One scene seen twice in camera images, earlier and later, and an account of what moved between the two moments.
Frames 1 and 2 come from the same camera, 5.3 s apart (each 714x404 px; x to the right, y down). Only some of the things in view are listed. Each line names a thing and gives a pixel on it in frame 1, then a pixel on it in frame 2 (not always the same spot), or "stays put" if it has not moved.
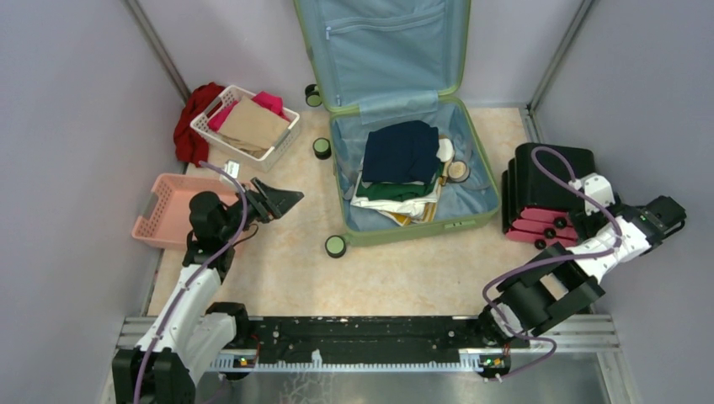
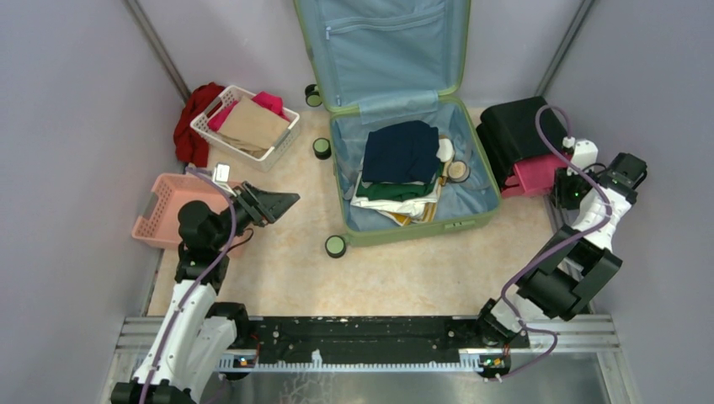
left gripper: x=259 y=200 stays put
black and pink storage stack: x=539 y=193 → x=512 y=147
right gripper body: x=674 y=213 → x=562 y=189
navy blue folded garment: x=405 y=152 stays put
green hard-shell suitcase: x=376 y=61 stays put
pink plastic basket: x=166 y=220 stays put
